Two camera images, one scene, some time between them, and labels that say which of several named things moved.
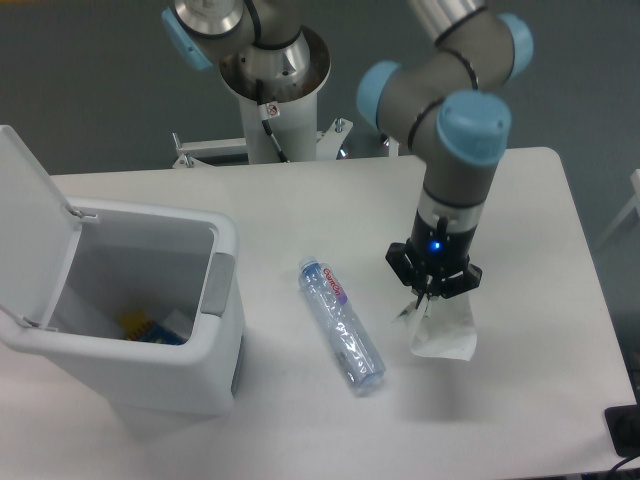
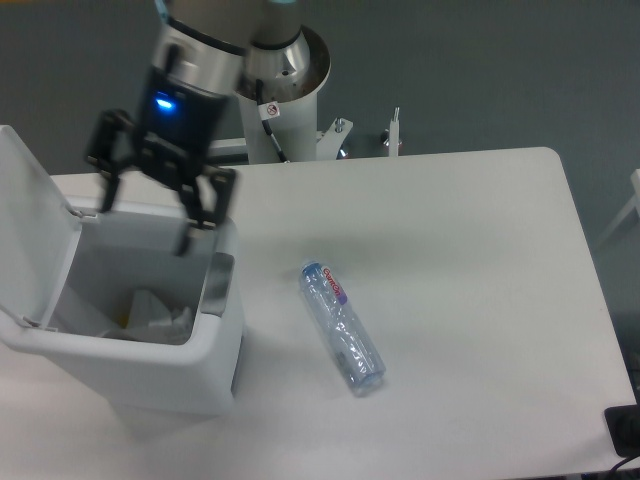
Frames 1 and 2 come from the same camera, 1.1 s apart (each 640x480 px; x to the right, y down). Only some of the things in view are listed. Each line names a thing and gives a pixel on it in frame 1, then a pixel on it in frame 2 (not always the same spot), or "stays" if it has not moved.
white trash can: [150, 309] stays
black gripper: [440, 249] -> [180, 123]
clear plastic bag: [449, 329] -> [147, 318]
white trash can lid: [39, 235] stays
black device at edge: [623, 423] stays
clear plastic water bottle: [360, 361] stays
